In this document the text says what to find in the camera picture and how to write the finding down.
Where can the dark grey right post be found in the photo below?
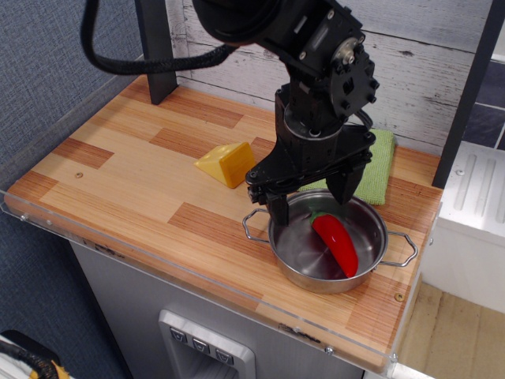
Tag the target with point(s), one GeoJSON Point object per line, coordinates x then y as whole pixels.
{"type": "Point", "coordinates": [481, 60]}

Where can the stainless steel pot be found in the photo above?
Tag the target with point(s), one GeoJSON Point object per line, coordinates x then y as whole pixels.
{"type": "Point", "coordinates": [304, 258]}

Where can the grey toy fridge cabinet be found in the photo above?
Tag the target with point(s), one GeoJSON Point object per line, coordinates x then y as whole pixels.
{"type": "Point", "coordinates": [131, 300]}

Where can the green folded cloth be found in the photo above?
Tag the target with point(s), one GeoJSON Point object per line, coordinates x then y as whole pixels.
{"type": "Point", "coordinates": [373, 185]}

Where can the dark grey post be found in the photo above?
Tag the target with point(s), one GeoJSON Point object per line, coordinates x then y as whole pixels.
{"type": "Point", "coordinates": [156, 44]}
{"type": "Point", "coordinates": [481, 60]}

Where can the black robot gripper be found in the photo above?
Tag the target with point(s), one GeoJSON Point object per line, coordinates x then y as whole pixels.
{"type": "Point", "coordinates": [315, 140]}

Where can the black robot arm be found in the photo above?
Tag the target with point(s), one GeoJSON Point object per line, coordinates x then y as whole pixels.
{"type": "Point", "coordinates": [319, 42]}

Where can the red toy chili pepper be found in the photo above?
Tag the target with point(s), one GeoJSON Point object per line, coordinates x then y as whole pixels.
{"type": "Point", "coordinates": [338, 241]}

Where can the silver dispenser button panel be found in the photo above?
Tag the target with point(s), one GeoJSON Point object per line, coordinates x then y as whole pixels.
{"type": "Point", "coordinates": [198, 352]}

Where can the yellow toy cheese wedge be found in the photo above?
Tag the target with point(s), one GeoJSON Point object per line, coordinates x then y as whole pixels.
{"type": "Point", "coordinates": [228, 163]}

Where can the dark grey left post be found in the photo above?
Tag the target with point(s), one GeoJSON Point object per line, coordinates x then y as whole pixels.
{"type": "Point", "coordinates": [156, 44]}

